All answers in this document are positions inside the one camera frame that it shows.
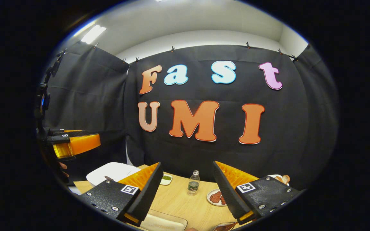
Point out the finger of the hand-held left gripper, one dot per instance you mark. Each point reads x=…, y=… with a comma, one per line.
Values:
x=63, y=132
x=82, y=144

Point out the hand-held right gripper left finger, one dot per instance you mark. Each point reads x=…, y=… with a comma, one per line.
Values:
x=146, y=192

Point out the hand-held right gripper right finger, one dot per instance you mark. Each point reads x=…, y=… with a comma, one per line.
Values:
x=228, y=192

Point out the dark wooden spoon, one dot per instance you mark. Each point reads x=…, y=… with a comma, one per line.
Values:
x=225, y=227

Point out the white rice cooker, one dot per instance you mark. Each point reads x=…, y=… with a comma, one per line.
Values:
x=114, y=171

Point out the red meat piece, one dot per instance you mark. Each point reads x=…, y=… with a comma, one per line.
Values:
x=215, y=197
x=223, y=200

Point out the white oval plate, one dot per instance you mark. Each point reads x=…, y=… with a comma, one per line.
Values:
x=208, y=198

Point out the white divided bean dish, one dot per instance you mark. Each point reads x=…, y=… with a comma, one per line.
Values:
x=166, y=181

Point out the clear plastic water bottle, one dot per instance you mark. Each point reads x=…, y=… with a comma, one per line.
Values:
x=193, y=184

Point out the white toaster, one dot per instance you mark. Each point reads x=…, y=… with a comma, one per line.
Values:
x=272, y=176

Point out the toasted bread slice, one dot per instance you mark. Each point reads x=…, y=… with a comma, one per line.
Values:
x=280, y=179
x=286, y=178

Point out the ceiling light panel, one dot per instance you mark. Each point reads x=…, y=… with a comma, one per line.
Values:
x=93, y=33

